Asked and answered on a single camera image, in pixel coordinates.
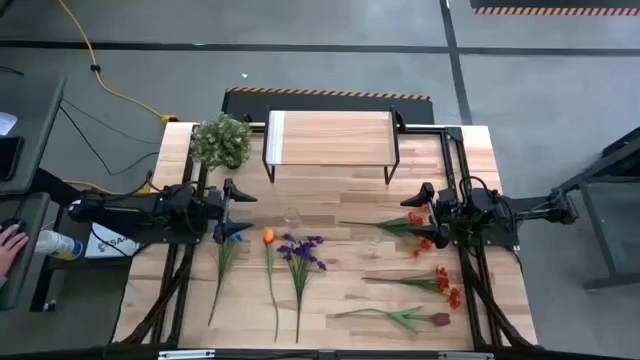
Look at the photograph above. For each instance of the black phone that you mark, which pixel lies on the black phone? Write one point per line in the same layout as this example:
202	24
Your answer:
10	157

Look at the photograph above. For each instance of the blue artificial flower bunch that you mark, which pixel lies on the blue artificial flower bunch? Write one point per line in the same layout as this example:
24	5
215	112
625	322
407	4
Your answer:
225	260

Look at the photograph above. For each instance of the black hazard-striped floor mat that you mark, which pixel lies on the black hazard-striped floor mat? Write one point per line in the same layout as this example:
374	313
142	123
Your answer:
325	105
550	10

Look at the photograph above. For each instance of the person's hand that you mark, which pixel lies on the person's hand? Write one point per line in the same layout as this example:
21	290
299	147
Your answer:
10	247

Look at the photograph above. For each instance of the wooden shelf with black legs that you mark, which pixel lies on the wooden shelf with black legs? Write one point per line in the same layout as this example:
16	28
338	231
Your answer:
340	137

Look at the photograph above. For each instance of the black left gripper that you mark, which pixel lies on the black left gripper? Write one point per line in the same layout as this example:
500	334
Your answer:
212	210

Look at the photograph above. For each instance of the dark red artificial tulip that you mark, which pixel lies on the dark red artificial tulip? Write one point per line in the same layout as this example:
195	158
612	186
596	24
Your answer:
405	317

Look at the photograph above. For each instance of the white spray bottle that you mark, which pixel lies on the white spray bottle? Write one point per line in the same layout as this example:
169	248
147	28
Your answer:
57	244

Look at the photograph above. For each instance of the red flower stem middle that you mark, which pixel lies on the red flower stem middle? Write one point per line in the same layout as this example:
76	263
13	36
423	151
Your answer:
430	283

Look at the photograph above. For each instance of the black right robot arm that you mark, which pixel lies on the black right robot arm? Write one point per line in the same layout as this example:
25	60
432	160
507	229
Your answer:
530	210

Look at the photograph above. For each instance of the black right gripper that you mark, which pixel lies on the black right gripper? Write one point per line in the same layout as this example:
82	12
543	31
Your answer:
455	215

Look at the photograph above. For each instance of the clear glass vase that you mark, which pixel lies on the clear glass vase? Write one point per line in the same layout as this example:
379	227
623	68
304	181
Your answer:
371	245
291	217

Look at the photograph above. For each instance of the workbench with grey legs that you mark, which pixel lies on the workbench with grey legs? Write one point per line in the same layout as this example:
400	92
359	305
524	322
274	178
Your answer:
597	230

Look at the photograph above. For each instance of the white paper sheet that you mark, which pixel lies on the white paper sheet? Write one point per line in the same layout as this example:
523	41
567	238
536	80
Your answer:
6	122

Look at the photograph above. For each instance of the white printed box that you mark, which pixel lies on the white printed box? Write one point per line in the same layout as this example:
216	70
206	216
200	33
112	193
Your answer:
112	246

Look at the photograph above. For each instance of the potted green plant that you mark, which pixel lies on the potted green plant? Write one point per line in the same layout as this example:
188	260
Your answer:
220	142

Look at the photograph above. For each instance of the silver metal bracket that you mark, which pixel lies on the silver metal bracket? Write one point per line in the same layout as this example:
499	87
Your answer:
465	356
185	354

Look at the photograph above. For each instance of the grey keyboard tray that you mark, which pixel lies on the grey keyboard tray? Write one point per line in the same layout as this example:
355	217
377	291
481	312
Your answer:
25	290

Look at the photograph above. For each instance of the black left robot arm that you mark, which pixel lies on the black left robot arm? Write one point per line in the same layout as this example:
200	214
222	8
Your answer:
125	212

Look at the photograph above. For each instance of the grey side desk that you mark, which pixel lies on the grey side desk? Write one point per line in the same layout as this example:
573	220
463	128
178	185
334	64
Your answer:
35	125

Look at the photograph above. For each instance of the red artificial flower bunch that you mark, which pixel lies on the red artificial flower bunch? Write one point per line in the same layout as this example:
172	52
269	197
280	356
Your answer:
400	225

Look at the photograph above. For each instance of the purple artificial flower bunch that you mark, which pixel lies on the purple artificial flower bunch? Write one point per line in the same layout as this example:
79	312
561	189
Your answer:
301	250

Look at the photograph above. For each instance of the orange artificial tulip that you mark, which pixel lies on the orange artificial tulip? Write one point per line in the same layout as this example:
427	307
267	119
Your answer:
269	236

